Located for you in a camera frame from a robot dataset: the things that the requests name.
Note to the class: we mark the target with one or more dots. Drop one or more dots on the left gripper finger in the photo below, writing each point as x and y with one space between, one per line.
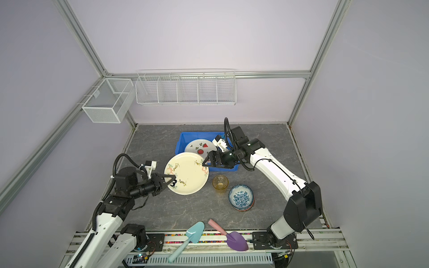
168 176
171 185

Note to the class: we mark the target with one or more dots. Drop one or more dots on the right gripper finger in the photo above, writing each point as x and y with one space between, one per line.
209 164
211 158

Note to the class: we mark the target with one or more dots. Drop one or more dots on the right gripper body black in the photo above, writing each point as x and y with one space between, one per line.
230 158

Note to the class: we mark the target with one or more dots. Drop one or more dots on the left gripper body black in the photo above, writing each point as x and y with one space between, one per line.
150 186

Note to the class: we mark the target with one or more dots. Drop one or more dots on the white watermelon plate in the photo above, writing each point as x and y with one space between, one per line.
201 147

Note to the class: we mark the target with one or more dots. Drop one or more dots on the cream floral plate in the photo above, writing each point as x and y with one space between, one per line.
190 174

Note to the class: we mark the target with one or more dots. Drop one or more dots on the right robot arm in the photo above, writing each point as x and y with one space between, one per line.
303 199

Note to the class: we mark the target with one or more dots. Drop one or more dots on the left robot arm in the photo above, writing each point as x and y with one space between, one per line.
109 241

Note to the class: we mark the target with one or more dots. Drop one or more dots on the blue plastic bin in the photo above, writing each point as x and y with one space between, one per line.
186 137

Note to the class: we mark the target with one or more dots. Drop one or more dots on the yellow glass cup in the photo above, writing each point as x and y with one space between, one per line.
220 183

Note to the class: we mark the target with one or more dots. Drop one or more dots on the blue patterned bowl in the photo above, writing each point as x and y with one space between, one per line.
241 196

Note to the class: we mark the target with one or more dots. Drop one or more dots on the light blue toy shovel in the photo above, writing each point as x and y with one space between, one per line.
193 235

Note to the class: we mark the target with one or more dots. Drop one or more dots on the red patterned bowl underneath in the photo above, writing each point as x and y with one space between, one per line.
243 209

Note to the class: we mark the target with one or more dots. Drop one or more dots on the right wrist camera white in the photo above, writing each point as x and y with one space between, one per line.
220 142

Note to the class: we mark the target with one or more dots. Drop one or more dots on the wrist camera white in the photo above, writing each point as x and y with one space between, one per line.
149 167
220 142

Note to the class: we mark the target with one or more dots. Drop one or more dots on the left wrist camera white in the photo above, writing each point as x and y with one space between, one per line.
149 167

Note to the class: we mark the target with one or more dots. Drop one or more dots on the white wire wall rack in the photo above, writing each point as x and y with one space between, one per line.
186 87

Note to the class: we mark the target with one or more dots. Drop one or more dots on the purple toy shovel pink handle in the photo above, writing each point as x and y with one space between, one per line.
234 240

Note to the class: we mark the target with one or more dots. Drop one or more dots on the white mesh wall basket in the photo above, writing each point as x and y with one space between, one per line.
110 101

